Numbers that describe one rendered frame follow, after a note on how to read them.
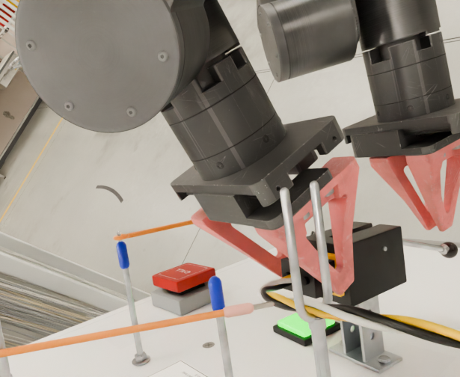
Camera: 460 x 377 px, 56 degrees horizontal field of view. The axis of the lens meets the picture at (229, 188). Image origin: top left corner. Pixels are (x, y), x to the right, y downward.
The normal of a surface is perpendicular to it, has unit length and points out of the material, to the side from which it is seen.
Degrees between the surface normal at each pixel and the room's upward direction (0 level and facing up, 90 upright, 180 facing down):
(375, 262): 83
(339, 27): 74
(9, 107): 90
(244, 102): 82
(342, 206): 43
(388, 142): 49
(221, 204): 64
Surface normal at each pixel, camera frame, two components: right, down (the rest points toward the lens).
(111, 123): -0.13, 0.42
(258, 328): -0.15, -0.98
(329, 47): 0.22, 0.69
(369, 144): -0.80, 0.35
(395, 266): 0.53, 0.01
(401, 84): -0.54, 0.32
